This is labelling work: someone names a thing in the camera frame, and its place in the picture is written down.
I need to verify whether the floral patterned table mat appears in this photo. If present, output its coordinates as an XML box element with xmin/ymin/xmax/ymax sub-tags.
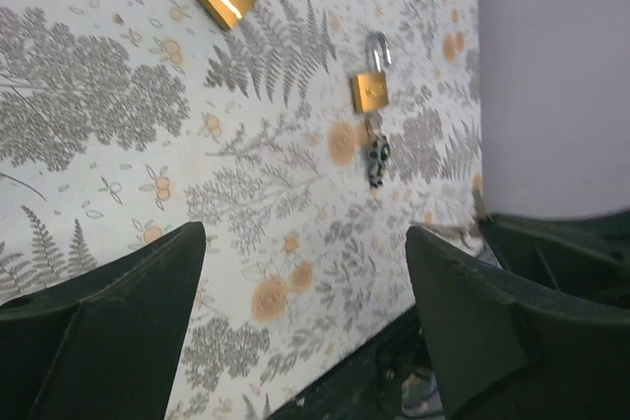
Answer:
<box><xmin>1</xmin><ymin>0</ymin><xmax>481</xmax><ymax>419</ymax></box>

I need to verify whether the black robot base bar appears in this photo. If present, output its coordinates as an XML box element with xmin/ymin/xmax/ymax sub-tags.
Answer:
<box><xmin>269</xmin><ymin>308</ymin><xmax>444</xmax><ymax>419</ymax></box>

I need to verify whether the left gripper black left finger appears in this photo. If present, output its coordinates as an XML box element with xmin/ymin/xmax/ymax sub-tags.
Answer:
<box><xmin>1</xmin><ymin>222</ymin><xmax>205</xmax><ymax>419</ymax></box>

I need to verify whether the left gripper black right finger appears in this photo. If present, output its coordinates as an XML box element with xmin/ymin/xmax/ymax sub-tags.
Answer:
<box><xmin>406</xmin><ymin>227</ymin><xmax>629</xmax><ymax>419</ymax></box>

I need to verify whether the panda figure keychain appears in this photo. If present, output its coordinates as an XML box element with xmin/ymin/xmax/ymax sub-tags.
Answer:
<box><xmin>366</xmin><ymin>135</ymin><xmax>391</xmax><ymax>189</ymax></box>

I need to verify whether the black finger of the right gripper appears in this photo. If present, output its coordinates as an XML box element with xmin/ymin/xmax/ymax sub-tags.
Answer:
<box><xmin>479</xmin><ymin>210</ymin><xmax>629</xmax><ymax>309</ymax></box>

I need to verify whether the small brass padlock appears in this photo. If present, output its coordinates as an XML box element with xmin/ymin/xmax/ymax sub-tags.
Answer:
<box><xmin>350</xmin><ymin>31</ymin><xmax>392</xmax><ymax>114</ymax></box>

